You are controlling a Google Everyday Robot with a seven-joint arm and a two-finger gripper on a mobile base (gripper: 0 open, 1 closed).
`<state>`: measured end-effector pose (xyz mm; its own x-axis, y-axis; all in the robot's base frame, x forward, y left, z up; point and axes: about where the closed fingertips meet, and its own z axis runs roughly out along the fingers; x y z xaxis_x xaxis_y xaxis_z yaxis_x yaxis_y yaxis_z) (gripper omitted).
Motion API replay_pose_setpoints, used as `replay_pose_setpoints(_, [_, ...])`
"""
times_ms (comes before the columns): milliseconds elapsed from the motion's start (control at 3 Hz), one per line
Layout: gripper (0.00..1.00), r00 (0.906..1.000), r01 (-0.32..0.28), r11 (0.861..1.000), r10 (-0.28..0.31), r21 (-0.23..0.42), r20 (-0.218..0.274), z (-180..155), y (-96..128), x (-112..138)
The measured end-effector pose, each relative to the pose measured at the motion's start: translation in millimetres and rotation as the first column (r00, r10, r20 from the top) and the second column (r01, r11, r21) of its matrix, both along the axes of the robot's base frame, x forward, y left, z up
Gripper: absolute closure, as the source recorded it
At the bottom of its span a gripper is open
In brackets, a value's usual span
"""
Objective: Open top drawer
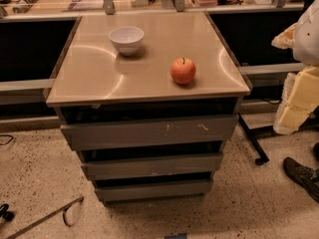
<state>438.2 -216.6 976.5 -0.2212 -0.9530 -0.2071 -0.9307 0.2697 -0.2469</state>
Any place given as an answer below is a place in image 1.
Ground black cable on floor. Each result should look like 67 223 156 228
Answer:
0 133 15 146

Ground white bowl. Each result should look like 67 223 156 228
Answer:
109 27 145 56

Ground grey drawer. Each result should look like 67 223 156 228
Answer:
95 179 212 202
61 115 237 151
81 152 223 180

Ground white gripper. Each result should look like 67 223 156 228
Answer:
271 0 319 134

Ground metal bar on floor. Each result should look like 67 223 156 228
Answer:
5 196 84 239

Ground black object on floor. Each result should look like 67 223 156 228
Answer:
0 204 14 221

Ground dark shoe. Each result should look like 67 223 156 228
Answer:
283 157 319 202

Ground grey drawer cabinet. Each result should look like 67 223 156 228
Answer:
45 11 254 207

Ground red apple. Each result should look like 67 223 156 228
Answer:
170 57 196 85

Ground black metal stand leg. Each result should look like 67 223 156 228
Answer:
238 115 319 165

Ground grey middle drawer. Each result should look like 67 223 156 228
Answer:
81 152 223 180

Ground grey top drawer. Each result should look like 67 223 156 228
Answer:
61 115 237 151

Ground grey bottom drawer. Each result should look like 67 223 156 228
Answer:
95 179 212 202

